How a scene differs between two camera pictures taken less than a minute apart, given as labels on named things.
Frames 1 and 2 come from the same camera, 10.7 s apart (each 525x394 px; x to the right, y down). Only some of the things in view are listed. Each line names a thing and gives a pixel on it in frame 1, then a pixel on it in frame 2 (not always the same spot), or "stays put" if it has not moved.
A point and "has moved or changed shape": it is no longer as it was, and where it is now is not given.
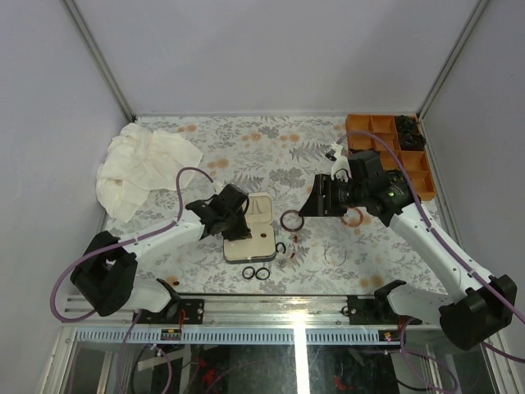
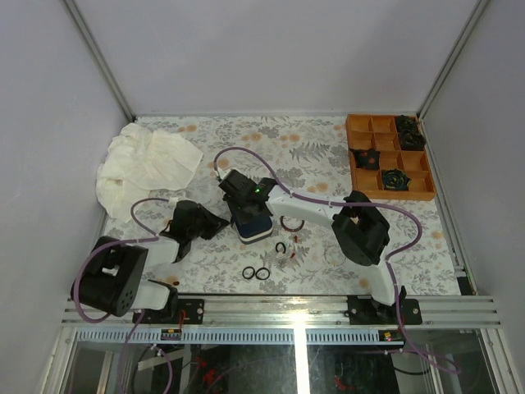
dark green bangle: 285,247 stays put
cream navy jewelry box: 259,220 has moved or changed shape
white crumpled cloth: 139,161 stays put
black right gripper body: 344,194 to 238,208
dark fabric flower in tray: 410,137 stays put
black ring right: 262,268 stays put
